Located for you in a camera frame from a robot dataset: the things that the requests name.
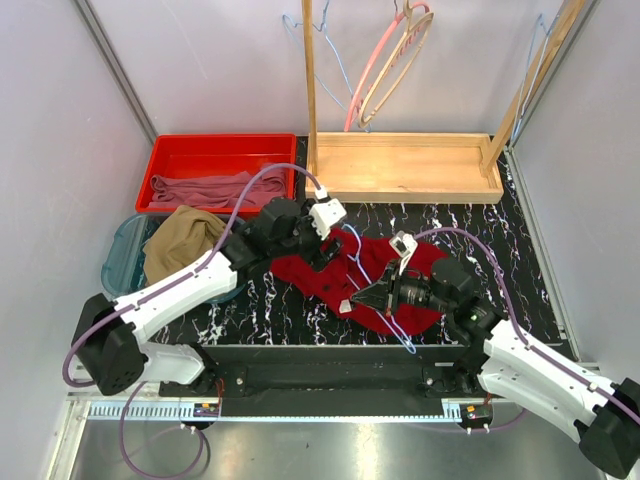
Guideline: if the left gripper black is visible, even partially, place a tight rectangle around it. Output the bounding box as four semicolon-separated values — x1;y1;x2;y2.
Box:
271;200;343;272

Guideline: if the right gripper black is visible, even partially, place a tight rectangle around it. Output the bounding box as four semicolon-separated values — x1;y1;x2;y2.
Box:
351;259;453;317

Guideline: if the light blue wire hanger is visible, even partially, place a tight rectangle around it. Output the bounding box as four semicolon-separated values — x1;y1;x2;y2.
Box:
341;223;417;355

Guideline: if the red pleated skirt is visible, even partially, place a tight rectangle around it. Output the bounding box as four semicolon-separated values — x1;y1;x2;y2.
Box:
271;228;448;336

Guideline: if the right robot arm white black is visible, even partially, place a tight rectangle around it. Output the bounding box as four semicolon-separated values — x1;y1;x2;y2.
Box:
351;258;639;479

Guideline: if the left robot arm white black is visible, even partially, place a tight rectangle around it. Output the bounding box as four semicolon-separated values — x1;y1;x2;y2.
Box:
72;198;346;396

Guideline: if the beige wooden hanger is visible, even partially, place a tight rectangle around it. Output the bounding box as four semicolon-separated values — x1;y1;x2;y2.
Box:
358;0;435;127

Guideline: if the pink plastic hanger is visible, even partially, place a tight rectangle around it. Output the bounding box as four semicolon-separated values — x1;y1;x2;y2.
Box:
343;0;431;132

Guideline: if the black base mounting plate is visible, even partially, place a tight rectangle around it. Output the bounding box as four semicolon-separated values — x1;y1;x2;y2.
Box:
158;344;515;419

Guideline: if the wooden rack base tray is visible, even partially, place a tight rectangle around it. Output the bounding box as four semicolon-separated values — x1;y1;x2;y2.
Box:
311;132;504;204

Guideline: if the mauve pink garment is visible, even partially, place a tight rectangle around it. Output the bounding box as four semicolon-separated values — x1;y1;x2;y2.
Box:
149;169;288;209

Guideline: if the tan brown garment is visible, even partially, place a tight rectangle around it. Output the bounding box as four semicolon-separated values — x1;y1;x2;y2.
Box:
143;205;227;286

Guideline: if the teal transparent plastic tub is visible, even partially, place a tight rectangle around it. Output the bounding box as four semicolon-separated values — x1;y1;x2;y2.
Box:
101;213;241;298

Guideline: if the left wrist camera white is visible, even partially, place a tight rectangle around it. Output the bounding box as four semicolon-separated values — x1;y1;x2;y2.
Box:
309;186;347;240

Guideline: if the blue wire hanger left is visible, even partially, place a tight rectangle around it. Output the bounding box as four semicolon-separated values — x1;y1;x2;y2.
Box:
281;1;355;130

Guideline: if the blue wire hanger far right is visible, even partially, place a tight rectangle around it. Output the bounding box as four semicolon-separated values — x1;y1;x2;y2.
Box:
512;12;561;141

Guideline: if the left wooden rack post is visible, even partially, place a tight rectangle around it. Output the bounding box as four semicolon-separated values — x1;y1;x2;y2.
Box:
301;0;318;174

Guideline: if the wooden rack post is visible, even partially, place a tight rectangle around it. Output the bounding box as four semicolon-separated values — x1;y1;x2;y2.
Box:
480;0;587;177
301;0;318;174

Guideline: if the aluminium rail frame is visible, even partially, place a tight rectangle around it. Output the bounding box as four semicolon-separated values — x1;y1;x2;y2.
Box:
47;364;634;480

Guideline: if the right wooden rack post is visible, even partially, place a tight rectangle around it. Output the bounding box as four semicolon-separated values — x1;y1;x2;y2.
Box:
480;0;587;177

